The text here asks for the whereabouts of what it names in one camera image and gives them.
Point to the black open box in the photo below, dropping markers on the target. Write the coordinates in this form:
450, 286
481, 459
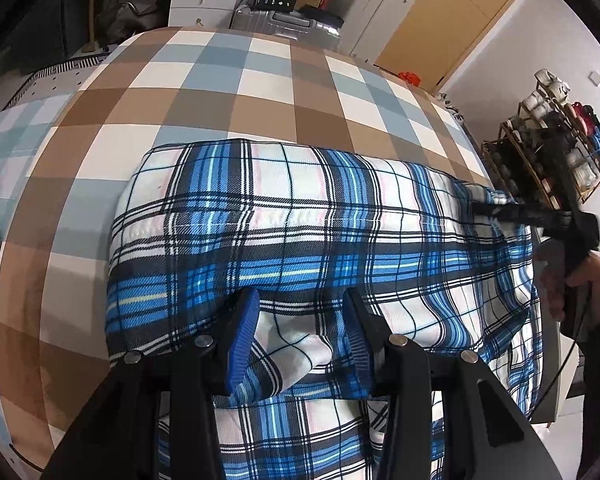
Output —
272, 1

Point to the wooden door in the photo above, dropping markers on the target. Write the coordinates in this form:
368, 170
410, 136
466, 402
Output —
455, 15

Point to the blue plaid shirt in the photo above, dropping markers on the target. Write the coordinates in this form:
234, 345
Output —
305, 240

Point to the white cabinet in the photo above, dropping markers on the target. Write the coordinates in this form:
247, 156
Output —
375, 5

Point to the black duffel bag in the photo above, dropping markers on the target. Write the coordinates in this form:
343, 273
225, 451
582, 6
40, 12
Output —
130, 20

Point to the red plastic bag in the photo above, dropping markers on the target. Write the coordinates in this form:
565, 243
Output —
410, 78

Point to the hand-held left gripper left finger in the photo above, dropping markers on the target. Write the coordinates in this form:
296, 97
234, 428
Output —
240, 345

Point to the striped floor mat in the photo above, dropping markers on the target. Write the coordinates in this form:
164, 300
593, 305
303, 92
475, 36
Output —
55, 77

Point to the pair of white sneakers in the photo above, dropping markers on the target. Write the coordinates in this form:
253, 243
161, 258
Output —
450, 106

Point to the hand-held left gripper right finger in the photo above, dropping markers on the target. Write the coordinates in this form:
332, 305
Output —
360, 340

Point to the silver suitcase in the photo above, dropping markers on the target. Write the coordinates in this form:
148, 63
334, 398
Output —
285, 27

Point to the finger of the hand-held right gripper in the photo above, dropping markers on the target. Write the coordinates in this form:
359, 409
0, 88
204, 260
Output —
525, 217

